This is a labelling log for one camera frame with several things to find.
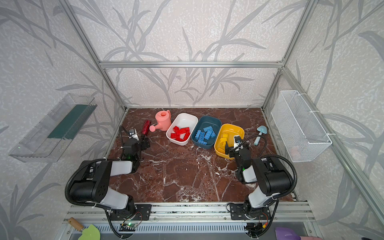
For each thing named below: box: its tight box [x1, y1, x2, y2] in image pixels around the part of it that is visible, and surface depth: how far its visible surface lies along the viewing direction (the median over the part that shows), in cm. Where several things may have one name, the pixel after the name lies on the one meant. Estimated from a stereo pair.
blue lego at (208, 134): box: [204, 129, 212, 140], surface depth 104 cm
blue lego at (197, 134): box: [195, 129, 202, 140], surface depth 104 cm
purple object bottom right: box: [275, 227, 301, 240], surface depth 68 cm
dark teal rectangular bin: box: [191, 115, 222, 150], surface depth 108 cm
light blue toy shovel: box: [254, 125, 268, 146], surface depth 107 cm
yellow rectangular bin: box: [214, 123, 245, 160], surface depth 101 cm
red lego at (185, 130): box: [180, 127, 191, 134], surface depth 104 cm
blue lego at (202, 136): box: [199, 132, 205, 141], surface depth 104 cm
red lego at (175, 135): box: [170, 133, 181, 140], surface depth 104 cm
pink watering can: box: [149, 110, 172, 132], surface depth 104 cm
